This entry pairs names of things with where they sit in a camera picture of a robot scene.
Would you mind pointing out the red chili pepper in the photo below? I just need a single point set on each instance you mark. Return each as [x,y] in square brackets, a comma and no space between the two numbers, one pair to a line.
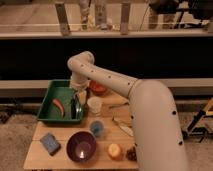
[59,106]

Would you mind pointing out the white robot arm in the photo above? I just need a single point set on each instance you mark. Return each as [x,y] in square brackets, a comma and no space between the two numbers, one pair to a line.
[154,116]

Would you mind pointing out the bunch of dark grapes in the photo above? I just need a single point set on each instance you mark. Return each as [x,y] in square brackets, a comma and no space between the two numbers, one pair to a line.
[131,154]

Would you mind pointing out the small blue cup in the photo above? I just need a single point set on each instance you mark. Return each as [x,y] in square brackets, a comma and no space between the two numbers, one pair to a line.
[97,128]

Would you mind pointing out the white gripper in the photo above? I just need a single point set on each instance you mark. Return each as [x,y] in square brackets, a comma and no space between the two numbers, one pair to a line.
[81,91]

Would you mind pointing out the black brush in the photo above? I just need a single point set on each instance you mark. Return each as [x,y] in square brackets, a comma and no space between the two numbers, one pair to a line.
[73,108]

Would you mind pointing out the green plastic tray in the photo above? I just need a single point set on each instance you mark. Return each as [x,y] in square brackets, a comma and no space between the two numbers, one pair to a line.
[49,113]

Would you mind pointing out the orange fruit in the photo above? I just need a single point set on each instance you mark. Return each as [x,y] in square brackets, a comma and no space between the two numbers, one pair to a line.
[114,151]

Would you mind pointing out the purple bowl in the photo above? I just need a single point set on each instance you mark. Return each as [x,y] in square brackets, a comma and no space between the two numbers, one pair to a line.
[81,146]

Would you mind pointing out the white handled knife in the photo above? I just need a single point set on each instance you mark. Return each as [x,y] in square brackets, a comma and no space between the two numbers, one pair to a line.
[123,126]

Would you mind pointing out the white plastic cup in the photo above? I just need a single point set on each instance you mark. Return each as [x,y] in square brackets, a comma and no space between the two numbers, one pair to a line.
[95,104]

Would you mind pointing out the small metal fork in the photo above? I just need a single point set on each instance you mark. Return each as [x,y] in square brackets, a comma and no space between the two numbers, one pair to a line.
[118,105]

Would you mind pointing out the red bowl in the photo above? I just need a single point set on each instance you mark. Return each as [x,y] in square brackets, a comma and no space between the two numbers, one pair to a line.
[97,88]

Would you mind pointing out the blue sponge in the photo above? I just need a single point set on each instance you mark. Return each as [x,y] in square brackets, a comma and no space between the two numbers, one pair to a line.
[50,143]

